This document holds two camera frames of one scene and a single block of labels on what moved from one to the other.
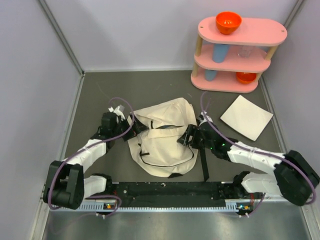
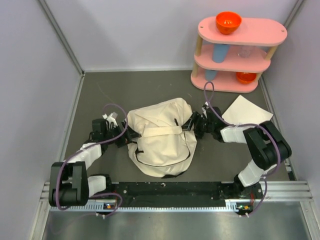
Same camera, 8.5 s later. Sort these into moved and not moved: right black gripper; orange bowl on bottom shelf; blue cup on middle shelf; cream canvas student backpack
Moved: right black gripper
Not moved: cream canvas student backpack; blue cup on middle shelf; orange bowl on bottom shelf
